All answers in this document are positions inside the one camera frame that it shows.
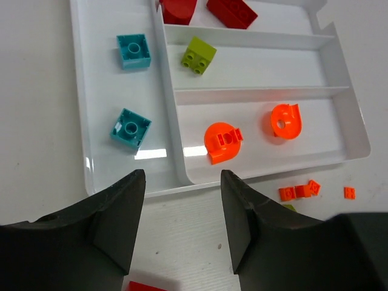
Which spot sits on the small orange square lego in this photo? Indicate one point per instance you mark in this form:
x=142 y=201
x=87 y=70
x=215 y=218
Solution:
x=314 y=187

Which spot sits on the red long lego brick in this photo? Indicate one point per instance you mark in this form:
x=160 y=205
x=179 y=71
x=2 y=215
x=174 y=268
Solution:
x=232 y=13

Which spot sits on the teal lego brick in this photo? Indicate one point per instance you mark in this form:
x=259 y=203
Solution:
x=130 y=129

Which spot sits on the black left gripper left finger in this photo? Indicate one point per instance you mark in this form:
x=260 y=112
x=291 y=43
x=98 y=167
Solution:
x=111 y=219

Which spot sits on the red rounded lego brick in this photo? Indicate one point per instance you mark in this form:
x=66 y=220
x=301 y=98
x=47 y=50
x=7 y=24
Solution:
x=178 y=12

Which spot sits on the small orange lego plate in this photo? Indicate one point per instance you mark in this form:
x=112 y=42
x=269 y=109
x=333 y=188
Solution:
x=287 y=194

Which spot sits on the red lego brick under stack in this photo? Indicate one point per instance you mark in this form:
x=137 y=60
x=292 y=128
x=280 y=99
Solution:
x=134 y=286

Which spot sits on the orange round disc piece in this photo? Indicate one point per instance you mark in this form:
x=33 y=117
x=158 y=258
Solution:
x=286 y=121

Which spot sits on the teal lego in tray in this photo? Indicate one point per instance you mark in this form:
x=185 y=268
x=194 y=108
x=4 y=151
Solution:
x=133 y=51

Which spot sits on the lime lego plate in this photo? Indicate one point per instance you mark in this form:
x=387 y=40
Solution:
x=290 y=207

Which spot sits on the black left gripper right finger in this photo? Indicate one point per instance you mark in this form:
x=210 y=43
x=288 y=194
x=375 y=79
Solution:
x=247 y=212

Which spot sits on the white compartment tray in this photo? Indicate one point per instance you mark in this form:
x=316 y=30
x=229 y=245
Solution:
x=284 y=57

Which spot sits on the small orange lego bracket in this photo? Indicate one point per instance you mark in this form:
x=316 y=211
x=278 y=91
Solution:
x=303 y=191

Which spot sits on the small orange lego far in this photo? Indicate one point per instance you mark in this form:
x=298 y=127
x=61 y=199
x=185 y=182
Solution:
x=349 y=193

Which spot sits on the lime small lego brick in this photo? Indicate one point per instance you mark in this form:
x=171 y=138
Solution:
x=198 y=55

